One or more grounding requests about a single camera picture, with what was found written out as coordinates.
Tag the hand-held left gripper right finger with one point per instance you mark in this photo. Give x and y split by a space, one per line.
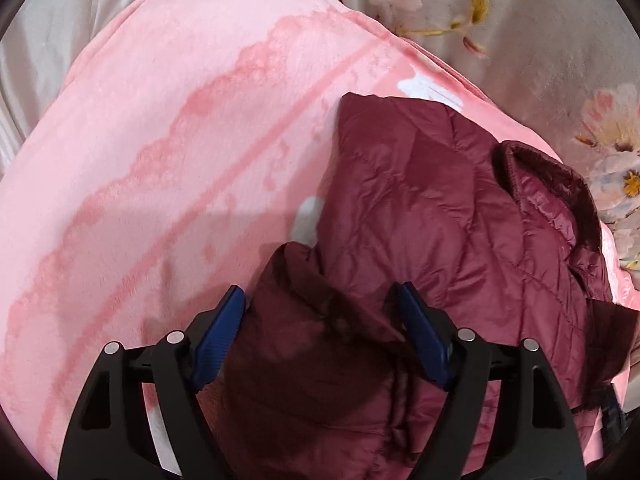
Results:
425 332

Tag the grey floral bed sheet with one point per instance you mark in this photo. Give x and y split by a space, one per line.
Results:
545 40

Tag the pink fleece blanket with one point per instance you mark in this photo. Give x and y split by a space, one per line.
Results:
165 170

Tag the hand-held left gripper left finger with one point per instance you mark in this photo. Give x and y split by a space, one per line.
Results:
218 336

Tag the maroon quilted puffer jacket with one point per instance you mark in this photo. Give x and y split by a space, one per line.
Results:
440 240

